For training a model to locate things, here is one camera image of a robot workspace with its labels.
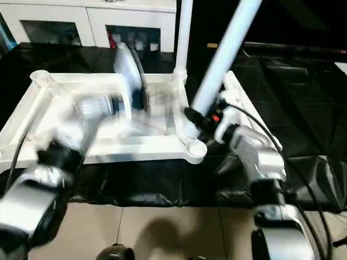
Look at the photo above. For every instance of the white plastic table top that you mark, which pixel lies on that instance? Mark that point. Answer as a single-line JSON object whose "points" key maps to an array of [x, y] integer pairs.
{"points": [[40, 108]]}

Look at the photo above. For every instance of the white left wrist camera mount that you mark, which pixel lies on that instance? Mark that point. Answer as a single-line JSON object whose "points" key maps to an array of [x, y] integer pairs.
{"points": [[127, 67]]}

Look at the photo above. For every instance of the red bottle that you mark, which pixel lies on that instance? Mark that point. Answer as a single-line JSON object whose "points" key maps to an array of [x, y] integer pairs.
{"points": [[111, 42]]}

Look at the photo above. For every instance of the small white box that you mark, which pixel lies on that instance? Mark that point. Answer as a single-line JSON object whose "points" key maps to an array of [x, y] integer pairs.
{"points": [[154, 47]]}

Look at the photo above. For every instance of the thin black rod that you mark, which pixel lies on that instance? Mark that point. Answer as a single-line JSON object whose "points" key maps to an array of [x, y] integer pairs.
{"points": [[340, 242]]}

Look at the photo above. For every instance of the white cabinet with glass doors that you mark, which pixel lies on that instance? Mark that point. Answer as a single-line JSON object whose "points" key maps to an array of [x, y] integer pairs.
{"points": [[81, 16]]}

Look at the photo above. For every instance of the black mat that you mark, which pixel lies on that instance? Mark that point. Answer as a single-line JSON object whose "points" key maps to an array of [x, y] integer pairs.
{"points": [[298, 108]]}

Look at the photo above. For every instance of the dark rounded robot part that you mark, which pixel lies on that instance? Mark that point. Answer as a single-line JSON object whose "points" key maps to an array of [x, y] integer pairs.
{"points": [[116, 252]]}

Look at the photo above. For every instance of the white flat board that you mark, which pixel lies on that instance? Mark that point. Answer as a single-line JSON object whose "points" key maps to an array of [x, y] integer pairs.
{"points": [[341, 67]]}

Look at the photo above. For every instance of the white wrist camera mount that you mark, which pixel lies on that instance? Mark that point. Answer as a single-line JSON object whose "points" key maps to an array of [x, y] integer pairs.
{"points": [[127, 67], [229, 113]]}

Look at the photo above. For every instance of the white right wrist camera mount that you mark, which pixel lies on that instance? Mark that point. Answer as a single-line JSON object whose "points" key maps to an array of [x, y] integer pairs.
{"points": [[229, 113]]}

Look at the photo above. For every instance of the small tan box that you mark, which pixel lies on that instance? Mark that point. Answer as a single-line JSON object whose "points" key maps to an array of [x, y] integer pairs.
{"points": [[212, 45]]}

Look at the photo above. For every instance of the blue box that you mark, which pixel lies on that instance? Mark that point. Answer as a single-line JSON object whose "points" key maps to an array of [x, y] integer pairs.
{"points": [[6, 36]]}

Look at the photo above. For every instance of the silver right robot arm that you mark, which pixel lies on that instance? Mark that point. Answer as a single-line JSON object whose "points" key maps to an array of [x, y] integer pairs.
{"points": [[268, 159]]}

